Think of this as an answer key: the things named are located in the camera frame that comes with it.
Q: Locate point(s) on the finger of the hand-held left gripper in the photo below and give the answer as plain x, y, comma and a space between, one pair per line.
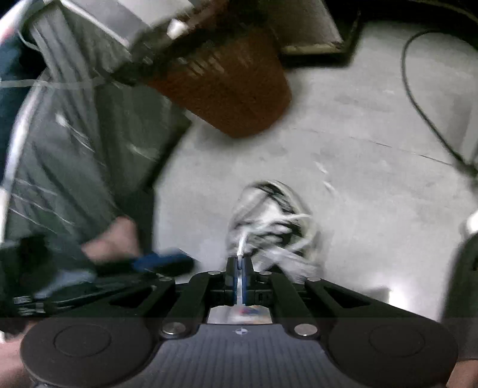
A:
160, 260

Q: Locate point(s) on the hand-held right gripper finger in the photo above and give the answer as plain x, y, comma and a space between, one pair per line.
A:
236, 278
244, 278

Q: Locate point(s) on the white shoelace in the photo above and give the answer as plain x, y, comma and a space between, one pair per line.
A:
242, 244

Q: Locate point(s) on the white and black sneaker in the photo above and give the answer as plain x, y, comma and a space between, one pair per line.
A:
276, 224

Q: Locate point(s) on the person's left hand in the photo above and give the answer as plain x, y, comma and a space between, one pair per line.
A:
9, 365

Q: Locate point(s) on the person's left foot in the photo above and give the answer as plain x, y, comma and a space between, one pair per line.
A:
112, 238

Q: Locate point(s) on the grey star-print bed sheet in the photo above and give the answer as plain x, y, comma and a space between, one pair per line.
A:
74, 149

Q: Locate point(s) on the brown plastic wastebasket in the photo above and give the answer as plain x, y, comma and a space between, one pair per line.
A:
231, 97

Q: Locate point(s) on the dark slipper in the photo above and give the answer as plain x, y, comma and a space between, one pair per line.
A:
461, 291

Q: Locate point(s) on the white power plug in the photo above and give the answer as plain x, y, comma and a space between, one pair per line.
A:
468, 224

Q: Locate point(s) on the silver cabinet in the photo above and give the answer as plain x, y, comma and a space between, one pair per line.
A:
310, 22

